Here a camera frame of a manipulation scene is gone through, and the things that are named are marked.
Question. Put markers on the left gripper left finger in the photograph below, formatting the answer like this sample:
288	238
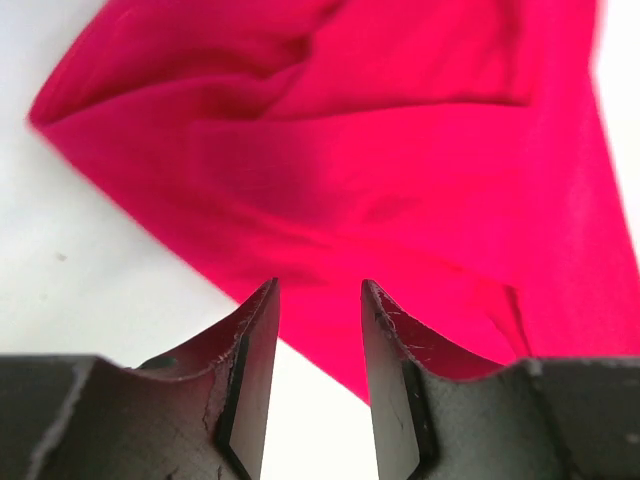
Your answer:
197	411

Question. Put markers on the red t-shirt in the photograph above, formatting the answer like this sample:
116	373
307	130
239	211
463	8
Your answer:
451	151

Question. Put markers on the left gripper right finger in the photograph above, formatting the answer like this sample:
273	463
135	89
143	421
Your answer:
441	412

